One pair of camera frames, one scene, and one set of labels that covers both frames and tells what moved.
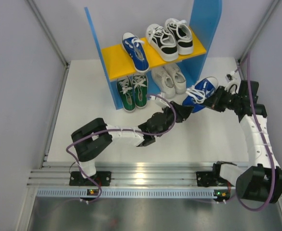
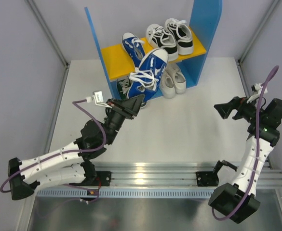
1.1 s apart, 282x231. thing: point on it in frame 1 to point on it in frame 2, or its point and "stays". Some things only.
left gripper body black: x=169 y=115 to x=115 y=120
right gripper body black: x=232 y=100 to x=248 y=111
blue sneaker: x=132 y=45 stays
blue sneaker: x=196 y=94 to x=145 y=76
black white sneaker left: x=162 y=42 stays
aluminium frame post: x=258 y=32 stays
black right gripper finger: x=218 y=101 to x=225 y=109
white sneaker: x=164 y=81 stays
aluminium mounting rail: x=125 y=173 stays
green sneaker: x=126 y=91 stays
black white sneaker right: x=181 y=34 stays
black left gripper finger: x=181 y=111 to x=130 y=107
